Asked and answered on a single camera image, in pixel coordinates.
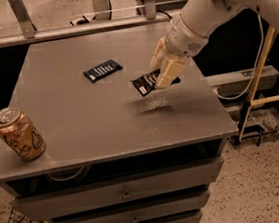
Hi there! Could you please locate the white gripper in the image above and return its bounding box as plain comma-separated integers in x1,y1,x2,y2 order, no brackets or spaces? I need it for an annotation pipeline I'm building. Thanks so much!
150,11,209,89

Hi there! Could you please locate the black chocolate rxbar wrapper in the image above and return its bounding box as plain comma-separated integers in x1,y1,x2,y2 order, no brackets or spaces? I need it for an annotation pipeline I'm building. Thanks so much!
129,66,183,99

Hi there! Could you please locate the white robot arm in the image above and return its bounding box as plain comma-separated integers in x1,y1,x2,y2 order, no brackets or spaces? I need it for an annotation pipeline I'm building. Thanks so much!
150,0,279,89

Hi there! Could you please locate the blue blueberry rxbar wrapper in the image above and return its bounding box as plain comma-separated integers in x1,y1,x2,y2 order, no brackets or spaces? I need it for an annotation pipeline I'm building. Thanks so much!
84,59,122,83

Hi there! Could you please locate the grey metal railing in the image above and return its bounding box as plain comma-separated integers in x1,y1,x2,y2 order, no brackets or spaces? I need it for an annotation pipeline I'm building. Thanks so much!
0,0,191,50

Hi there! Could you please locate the grey drawer cabinet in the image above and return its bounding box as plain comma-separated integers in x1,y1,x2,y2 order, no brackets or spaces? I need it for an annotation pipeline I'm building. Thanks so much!
0,24,237,223

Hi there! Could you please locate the orange soda can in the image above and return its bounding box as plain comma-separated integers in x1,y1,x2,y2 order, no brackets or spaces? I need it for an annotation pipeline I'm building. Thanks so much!
0,107,46,161

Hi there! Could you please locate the white cable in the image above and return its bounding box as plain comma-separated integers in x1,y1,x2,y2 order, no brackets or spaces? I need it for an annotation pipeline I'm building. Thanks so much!
206,12,273,103

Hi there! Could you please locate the yellow wooden frame stand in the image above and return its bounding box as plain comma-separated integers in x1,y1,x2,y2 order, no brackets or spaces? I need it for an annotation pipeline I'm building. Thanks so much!
226,25,279,141

